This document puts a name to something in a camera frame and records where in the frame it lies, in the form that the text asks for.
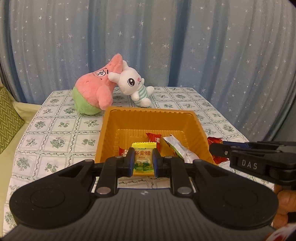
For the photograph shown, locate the floral green white tablecloth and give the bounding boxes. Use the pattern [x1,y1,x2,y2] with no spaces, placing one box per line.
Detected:
[2,86,276,236]

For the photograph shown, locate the green zigzag cushion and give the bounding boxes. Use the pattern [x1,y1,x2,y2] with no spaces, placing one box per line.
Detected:
[0,86,25,153]

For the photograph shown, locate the silver green snack pouch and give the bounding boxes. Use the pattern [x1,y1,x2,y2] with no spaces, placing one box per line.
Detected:
[163,135,199,164]

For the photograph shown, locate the blue starry curtain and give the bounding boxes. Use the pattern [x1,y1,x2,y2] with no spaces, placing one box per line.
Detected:
[1,1,295,141]

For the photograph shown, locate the person right hand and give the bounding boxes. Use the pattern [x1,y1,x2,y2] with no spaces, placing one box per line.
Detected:
[273,184,296,229]

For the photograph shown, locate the yellow candy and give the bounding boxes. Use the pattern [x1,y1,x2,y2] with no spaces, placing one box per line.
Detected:
[132,142,157,176]

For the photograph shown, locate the white rabbit plush toy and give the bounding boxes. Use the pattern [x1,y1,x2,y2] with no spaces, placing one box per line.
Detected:
[108,60,154,108]

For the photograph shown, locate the red foil candy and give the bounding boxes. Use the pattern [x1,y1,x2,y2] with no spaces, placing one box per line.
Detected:
[207,137,228,164]

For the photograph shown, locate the red double-happiness candy packet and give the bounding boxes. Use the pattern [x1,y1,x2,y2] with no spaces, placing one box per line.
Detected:
[146,133,162,151]

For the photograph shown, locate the large red snack packet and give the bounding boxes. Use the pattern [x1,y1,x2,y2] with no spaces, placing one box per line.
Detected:
[118,147,128,157]

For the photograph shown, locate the orange plastic tray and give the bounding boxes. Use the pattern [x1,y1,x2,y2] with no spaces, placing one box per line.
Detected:
[94,106,217,167]

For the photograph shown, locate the pink star plush toy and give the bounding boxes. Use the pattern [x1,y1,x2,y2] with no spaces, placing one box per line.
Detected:
[72,54,123,115]

